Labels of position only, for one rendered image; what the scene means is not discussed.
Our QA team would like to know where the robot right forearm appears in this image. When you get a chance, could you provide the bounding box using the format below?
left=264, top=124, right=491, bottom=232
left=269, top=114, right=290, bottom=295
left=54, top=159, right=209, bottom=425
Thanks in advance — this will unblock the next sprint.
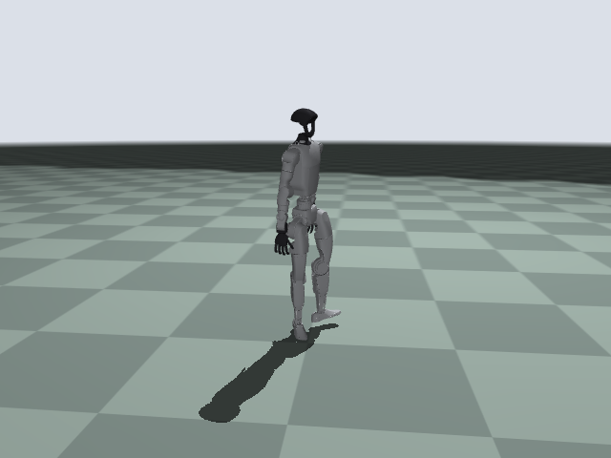
left=276, top=187, right=289, bottom=231

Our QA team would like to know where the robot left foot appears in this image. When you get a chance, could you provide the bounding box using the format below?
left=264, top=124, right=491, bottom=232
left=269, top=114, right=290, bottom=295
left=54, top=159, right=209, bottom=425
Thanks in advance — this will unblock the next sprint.
left=311, top=309, right=341, bottom=323

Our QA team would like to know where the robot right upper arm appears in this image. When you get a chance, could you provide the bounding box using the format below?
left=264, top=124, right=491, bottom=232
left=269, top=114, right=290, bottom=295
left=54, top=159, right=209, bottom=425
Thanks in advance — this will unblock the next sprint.
left=279, top=148, right=300, bottom=198

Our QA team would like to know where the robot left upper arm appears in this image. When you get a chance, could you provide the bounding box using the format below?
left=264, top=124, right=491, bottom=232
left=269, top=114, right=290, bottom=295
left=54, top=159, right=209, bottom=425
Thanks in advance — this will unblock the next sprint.
left=316, top=141, right=323, bottom=177

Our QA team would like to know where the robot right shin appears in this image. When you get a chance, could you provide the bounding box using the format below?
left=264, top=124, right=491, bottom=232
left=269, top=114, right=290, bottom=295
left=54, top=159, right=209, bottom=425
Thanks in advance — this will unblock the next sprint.
left=290, top=271, right=305, bottom=326

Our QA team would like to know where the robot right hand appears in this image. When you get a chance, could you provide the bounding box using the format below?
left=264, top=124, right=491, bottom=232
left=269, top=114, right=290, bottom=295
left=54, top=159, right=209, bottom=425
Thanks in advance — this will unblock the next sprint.
left=274, top=222, right=294, bottom=255

